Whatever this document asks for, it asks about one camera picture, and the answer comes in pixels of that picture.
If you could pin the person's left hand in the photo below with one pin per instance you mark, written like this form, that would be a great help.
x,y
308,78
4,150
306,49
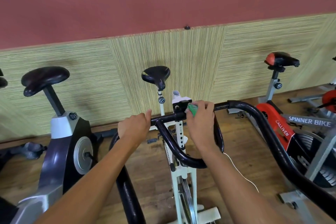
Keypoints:
x,y
133,128

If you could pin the person's right hand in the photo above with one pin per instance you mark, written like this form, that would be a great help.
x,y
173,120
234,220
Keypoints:
x,y
200,126

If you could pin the person's right thumb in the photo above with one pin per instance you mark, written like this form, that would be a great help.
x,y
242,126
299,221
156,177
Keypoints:
x,y
188,112

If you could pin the person's left thumb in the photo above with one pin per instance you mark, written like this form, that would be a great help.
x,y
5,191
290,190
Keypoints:
x,y
148,116

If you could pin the green cleaning cloth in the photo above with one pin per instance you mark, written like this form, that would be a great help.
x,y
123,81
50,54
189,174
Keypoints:
x,y
193,110

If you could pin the person's left forearm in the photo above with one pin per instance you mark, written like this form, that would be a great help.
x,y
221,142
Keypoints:
x,y
89,189

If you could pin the person's right forearm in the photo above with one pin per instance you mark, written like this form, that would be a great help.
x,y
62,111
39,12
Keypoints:
x,y
236,192

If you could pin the small black bike saddle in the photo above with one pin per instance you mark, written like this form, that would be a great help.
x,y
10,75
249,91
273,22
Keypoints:
x,y
156,74

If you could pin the red grey spin bike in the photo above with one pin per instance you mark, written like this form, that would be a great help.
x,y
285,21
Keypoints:
x,y
275,121

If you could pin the grey black exercise bike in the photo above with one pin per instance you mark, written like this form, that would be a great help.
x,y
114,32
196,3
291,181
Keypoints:
x,y
60,153

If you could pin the red black bike saddle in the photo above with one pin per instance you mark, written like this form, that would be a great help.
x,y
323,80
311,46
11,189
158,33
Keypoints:
x,y
280,59

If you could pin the wide black bike saddle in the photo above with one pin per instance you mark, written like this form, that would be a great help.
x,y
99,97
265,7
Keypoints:
x,y
43,78

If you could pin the grey bike pedal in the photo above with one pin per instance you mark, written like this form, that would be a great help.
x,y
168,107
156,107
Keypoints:
x,y
30,150

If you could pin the grey bike with red flywheel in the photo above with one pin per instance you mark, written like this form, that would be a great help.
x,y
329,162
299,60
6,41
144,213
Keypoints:
x,y
329,100

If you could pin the black bike saddle edge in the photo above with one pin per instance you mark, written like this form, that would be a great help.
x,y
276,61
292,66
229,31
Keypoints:
x,y
2,82

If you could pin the white spin bike frame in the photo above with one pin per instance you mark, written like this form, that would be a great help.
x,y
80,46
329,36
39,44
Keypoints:
x,y
181,179

